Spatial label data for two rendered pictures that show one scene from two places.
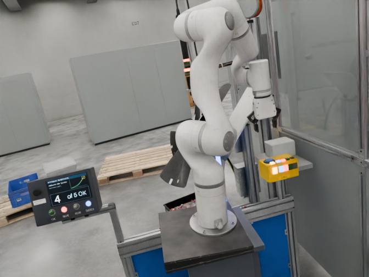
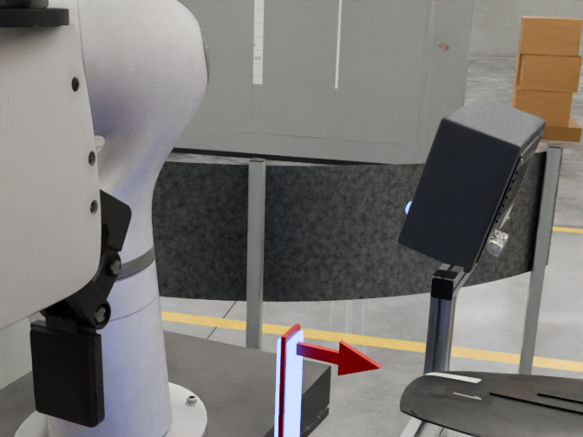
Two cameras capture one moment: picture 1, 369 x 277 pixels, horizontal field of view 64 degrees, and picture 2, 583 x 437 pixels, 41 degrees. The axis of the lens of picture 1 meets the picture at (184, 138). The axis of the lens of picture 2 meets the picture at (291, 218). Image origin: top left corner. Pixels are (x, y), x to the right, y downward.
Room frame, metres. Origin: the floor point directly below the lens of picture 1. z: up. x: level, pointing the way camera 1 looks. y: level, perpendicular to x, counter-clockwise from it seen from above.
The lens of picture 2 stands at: (1.57, -0.54, 1.41)
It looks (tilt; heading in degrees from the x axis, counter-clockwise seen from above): 16 degrees down; 122
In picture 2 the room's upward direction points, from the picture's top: 2 degrees clockwise
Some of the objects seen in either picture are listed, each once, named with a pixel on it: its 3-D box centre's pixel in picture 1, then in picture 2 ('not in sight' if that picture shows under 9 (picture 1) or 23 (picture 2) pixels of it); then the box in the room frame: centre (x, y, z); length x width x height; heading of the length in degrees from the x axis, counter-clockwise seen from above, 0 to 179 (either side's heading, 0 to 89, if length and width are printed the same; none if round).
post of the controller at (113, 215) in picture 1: (116, 222); (439, 342); (1.23, 0.38, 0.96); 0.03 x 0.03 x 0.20; 8
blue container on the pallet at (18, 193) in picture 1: (26, 189); not in sight; (3.93, 2.33, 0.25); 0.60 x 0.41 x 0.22; 27
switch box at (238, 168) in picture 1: (246, 178); not in sight; (1.94, -0.39, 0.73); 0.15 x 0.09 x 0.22; 98
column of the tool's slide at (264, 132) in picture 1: (265, 141); not in sight; (2.16, -0.61, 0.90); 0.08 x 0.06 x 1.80; 43
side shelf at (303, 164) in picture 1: (280, 161); not in sight; (1.86, -0.62, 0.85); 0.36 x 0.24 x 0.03; 8
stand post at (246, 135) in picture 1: (254, 203); not in sight; (1.85, -0.40, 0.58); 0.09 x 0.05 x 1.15; 8
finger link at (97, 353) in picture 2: (253, 125); (84, 333); (1.34, -0.33, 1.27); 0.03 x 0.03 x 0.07; 8
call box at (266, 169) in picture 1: (278, 169); not in sight; (1.35, -0.43, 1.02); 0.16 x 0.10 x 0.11; 98
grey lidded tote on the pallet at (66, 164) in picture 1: (61, 173); not in sight; (4.16, 1.88, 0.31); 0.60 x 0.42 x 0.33; 27
